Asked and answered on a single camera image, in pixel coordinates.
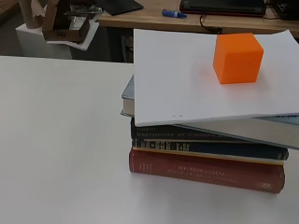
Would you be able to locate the orange cube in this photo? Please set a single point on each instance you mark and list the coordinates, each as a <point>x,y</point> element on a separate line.
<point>237,59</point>

